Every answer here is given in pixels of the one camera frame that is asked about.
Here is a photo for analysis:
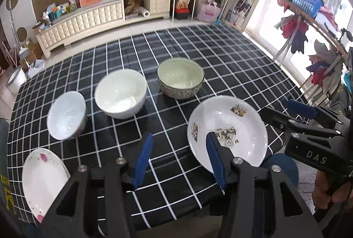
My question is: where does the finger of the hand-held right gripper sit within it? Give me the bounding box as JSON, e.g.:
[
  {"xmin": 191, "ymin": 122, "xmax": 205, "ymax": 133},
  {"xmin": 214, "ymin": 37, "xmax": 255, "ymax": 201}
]
[
  {"xmin": 287, "ymin": 99, "xmax": 347, "ymax": 125},
  {"xmin": 260, "ymin": 106, "xmax": 343, "ymax": 142}
]

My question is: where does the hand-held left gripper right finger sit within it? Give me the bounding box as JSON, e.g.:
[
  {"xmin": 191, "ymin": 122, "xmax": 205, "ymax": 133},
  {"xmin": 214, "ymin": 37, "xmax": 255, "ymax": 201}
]
[{"xmin": 206, "ymin": 131, "xmax": 325, "ymax": 238}]

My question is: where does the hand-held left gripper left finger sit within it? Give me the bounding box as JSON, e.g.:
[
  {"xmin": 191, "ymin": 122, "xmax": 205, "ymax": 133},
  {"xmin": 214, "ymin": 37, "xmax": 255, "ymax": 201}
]
[{"xmin": 37, "ymin": 132, "xmax": 155, "ymax": 238}]

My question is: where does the white plate with cartoon print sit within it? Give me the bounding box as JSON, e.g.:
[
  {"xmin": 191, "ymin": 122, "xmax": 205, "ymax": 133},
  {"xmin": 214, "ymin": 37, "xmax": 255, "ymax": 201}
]
[{"xmin": 187, "ymin": 96, "xmax": 269, "ymax": 175}]

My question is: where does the large white bowl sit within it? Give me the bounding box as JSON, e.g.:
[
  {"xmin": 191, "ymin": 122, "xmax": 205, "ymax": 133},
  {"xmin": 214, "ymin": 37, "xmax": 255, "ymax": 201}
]
[{"xmin": 94, "ymin": 69, "xmax": 147, "ymax": 119}]

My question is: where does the small white bowl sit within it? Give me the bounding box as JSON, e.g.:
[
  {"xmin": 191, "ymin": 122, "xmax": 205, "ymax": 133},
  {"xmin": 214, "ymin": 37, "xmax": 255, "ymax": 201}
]
[{"xmin": 46, "ymin": 91, "xmax": 88, "ymax": 141}]

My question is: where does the patterned ceramic bowl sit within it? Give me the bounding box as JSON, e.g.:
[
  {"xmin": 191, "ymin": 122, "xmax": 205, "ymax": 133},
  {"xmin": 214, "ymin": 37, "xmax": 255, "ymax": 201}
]
[{"xmin": 157, "ymin": 58, "xmax": 205, "ymax": 100}]

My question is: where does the white plate with pink flowers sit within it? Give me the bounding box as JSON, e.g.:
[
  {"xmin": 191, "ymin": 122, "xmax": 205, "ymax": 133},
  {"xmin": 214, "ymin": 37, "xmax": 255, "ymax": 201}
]
[{"xmin": 22, "ymin": 148, "xmax": 71, "ymax": 223}]

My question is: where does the person's right hand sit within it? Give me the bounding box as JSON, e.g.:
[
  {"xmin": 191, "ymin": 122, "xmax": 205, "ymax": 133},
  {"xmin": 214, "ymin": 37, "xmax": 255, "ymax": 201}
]
[{"xmin": 312, "ymin": 170, "xmax": 345, "ymax": 212}]

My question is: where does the person's blue jeans leg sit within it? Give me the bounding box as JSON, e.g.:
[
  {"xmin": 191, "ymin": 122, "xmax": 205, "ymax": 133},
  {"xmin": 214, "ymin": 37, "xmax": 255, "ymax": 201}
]
[{"xmin": 261, "ymin": 153, "xmax": 300, "ymax": 196}]

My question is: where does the clothes drying rack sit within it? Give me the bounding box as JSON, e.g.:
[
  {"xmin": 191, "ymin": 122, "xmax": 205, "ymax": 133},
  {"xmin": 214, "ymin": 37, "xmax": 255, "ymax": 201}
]
[{"xmin": 276, "ymin": 6, "xmax": 353, "ymax": 106}]

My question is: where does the black white checked tablecloth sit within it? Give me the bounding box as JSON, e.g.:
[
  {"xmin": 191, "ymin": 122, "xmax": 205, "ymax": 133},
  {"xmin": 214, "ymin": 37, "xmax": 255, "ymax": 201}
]
[{"xmin": 7, "ymin": 24, "xmax": 308, "ymax": 229}]

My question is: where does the pink gift bag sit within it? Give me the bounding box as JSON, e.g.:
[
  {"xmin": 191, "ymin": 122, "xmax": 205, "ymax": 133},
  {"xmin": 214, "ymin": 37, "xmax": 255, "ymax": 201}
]
[{"xmin": 196, "ymin": 1, "xmax": 222, "ymax": 24}]

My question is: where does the red box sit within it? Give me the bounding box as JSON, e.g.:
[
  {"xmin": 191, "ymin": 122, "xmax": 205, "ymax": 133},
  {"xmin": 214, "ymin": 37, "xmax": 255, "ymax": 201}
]
[{"xmin": 174, "ymin": 9, "xmax": 191, "ymax": 20}]

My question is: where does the cream tufted TV cabinet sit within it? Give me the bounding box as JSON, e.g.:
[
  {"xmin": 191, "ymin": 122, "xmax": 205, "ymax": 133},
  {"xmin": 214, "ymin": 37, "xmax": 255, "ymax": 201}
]
[{"xmin": 36, "ymin": 0, "xmax": 171, "ymax": 59}]

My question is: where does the white round bin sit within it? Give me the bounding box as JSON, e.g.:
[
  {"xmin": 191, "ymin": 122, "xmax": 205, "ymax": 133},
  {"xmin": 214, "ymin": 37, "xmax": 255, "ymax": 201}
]
[{"xmin": 6, "ymin": 65, "xmax": 27, "ymax": 95}]

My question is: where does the cardboard box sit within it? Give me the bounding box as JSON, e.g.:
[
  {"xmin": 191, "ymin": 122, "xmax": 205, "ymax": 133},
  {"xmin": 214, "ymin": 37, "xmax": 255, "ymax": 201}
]
[{"xmin": 26, "ymin": 42, "xmax": 44, "ymax": 62}]

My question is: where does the pink box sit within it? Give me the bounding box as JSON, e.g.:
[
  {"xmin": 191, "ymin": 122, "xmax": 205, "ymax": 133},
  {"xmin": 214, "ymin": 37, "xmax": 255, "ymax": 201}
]
[{"xmin": 79, "ymin": 0, "xmax": 104, "ymax": 8}]

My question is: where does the white floor stand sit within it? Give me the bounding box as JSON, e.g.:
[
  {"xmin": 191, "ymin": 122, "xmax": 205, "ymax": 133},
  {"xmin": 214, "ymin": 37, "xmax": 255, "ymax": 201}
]
[{"xmin": 8, "ymin": 0, "xmax": 22, "ymax": 62}]

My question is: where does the small wire rack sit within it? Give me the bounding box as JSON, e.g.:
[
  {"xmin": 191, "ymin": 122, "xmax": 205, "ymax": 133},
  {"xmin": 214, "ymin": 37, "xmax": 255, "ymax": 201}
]
[{"xmin": 229, "ymin": 0, "xmax": 254, "ymax": 27}]

